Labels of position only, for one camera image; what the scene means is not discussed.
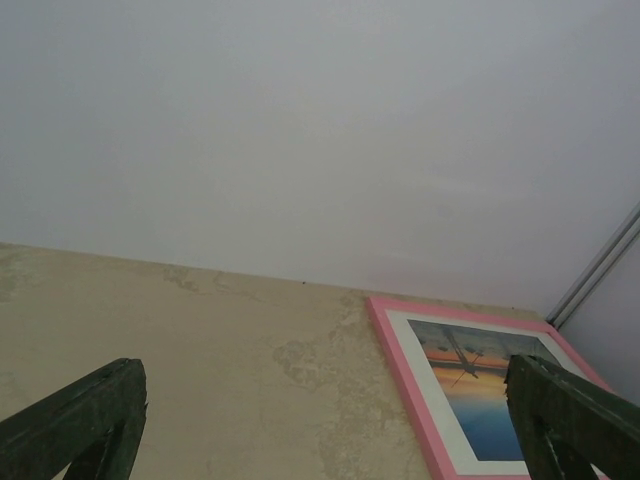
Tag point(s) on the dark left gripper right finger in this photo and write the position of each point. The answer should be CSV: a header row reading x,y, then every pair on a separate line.
x,y
568,427

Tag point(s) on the pink picture frame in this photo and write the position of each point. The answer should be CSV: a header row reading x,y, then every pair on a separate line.
x,y
449,366

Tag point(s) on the aluminium corner post right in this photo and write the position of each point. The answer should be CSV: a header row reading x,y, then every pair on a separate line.
x,y
623,238

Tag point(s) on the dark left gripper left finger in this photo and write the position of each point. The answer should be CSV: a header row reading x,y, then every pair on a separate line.
x,y
90,429

